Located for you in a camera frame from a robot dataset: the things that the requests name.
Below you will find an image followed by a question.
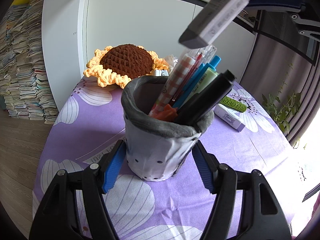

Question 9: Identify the white eraser with grey sleeve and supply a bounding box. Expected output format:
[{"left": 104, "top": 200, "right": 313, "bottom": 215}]
[{"left": 178, "top": 0, "right": 250, "bottom": 49}]

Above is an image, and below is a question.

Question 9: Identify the blue pen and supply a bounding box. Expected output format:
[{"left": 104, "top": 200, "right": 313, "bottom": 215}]
[{"left": 173, "top": 56, "right": 221, "bottom": 108}]

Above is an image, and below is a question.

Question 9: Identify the clear translucent pen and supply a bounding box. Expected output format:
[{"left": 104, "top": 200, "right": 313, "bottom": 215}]
[{"left": 182, "top": 44, "right": 218, "bottom": 66}]

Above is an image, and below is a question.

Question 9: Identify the light green pen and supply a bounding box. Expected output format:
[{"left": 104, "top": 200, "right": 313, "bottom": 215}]
[{"left": 184, "top": 67, "right": 218, "bottom": 103}]

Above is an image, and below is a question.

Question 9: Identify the red gel pen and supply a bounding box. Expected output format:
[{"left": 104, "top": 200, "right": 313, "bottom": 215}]
[{"left": 172, "top": 52, "right": 203, "bottom": 102}]

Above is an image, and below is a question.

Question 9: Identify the grey white fabric pen holder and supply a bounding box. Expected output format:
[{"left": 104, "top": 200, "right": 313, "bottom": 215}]
[{"left": 121, "top": 75, "right": 214, "bottom": 182}]

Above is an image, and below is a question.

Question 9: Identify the black marker pen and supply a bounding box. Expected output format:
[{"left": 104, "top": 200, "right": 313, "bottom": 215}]
[{"left": 174, "top": 70, "right": 235, "bottom": 126}]

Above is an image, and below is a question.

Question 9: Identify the pink checkered pen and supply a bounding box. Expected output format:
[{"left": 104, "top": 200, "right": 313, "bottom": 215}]
[{"left": 149, "top": 54, "right": 195, "bottom": 117}]

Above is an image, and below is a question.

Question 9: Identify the pink striped curtain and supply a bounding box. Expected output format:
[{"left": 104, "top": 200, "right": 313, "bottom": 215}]
[{"left": 274, "top": 29, "right": 320, "bottom": 145}]

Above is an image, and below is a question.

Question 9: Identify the green potted plant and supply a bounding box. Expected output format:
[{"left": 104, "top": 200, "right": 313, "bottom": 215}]
[{"left": 261, "top": 70, "right": 301, "bottom": 133}]

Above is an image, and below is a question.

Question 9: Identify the purple floral tablecloth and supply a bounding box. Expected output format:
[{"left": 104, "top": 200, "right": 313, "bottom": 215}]
[{"left": 31, "top": 76, "right": 306, "bottom": 240}]

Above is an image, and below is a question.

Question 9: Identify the white correction tape dispenser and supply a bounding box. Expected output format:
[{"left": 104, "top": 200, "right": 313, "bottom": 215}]
[{"left": 214, "top": 104, "right": 245, "bottom": 132}]

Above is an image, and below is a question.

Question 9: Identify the stack of books on floor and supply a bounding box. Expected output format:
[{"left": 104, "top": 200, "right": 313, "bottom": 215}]
[{"left": 1, "top": 0, "right": 59, "bottom": 124}]

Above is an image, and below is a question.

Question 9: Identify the crochet sunflower with green stem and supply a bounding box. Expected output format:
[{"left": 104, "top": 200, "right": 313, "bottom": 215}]
[{"left": 82, "top": 43, "right": 249, "bottom": 113}]

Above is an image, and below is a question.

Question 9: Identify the white bookshelf cabinet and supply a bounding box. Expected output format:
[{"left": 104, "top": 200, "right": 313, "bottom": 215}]
[{"left": 41, "top": 0, "right": 258, "bottom": 111}]

